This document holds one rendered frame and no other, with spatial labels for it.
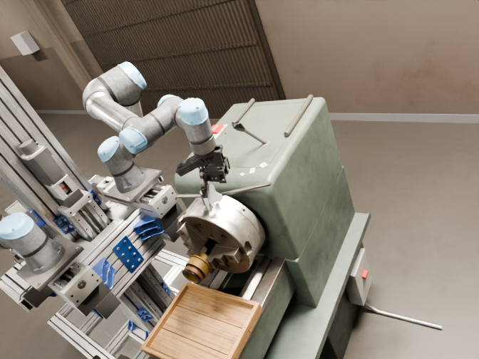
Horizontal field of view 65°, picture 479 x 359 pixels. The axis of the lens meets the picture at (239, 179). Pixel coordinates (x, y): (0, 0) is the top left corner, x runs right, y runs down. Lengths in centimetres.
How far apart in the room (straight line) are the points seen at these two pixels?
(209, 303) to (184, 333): 14
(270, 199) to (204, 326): 53
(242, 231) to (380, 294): 130
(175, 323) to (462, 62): 273
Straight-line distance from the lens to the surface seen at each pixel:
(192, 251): 135
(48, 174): 174
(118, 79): 143
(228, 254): 131
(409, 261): 255
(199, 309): 152
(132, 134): 108
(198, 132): 105
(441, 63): 338
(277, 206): 133
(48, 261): 170
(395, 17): 331
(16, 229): 163
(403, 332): 229
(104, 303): 177
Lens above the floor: 200
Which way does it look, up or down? 34 degrees down
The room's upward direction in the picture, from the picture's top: 25 degrees counter-clockwise
